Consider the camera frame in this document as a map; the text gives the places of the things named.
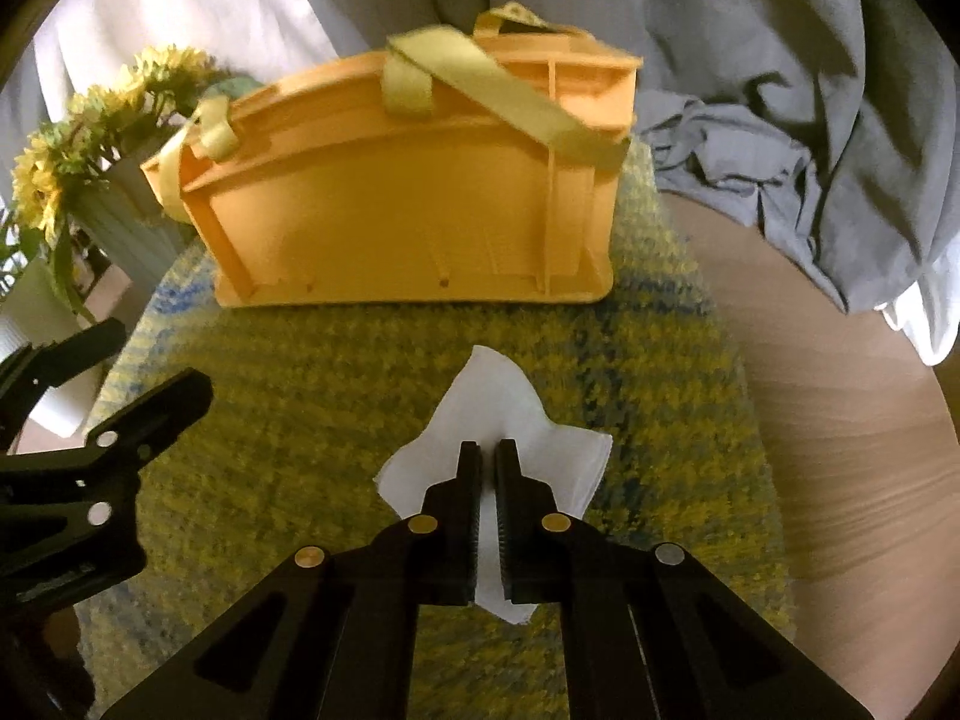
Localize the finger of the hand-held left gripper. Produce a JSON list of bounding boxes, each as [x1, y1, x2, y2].
[[0, 317, 127, 451], [0, 369, 215, 526]]

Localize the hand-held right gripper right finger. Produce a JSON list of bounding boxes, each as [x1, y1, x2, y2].
[[495, 439, 878, 720]]

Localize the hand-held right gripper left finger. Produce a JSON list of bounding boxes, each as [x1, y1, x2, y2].
[[97, 441, 485, 720]]

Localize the orange basket with ribbon handles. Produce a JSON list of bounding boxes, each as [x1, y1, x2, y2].
[[140, 4, 644, 308]]

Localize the green leafy plant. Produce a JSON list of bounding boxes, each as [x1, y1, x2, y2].
[[0, 217, 46, 301]]

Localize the yellow blue woven mat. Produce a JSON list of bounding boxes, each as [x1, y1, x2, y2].
[[75, 142, 796, 720]]

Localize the green ribbed vase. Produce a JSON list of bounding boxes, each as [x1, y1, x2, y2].
[[71, 157, 196, 286]]

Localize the sunflower bouquet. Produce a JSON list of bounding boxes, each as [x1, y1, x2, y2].
[[11, 45, 233, 316]]

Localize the white sheet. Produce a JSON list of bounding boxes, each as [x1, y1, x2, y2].
[[0, 0, 361, 188]]

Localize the grey blanket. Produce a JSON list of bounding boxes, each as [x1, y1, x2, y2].
[[300, 0, 960, 316]]

